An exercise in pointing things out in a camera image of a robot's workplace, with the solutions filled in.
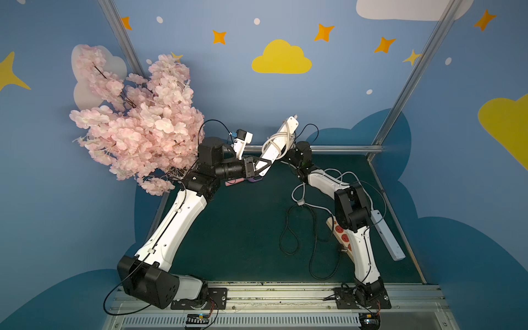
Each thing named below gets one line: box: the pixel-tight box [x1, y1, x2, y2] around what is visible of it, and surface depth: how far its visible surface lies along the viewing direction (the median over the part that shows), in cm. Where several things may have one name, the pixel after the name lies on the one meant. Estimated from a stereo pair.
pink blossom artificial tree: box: [69, 45, 205, 196], surface depth 58 cm
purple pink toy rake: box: [224, 176, 264, 187], surface depth 111 cm
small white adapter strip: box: [369, 209, 407, 262], surface depth 91 cm
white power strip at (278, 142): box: [255, 115, 300, 176], surface depth 67 cm
